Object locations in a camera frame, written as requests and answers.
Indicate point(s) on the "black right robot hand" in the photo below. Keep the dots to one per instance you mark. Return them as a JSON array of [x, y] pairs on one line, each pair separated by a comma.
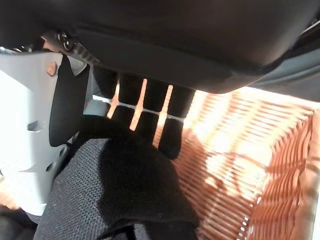
[[162, 37]]

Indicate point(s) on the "black mesh knit garment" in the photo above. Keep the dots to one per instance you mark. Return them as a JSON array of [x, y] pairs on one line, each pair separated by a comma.
[[112, 187]]

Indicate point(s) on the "rectangular wicker laundry basket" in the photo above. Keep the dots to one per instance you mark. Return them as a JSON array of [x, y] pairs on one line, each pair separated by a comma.
[[237, 162]]

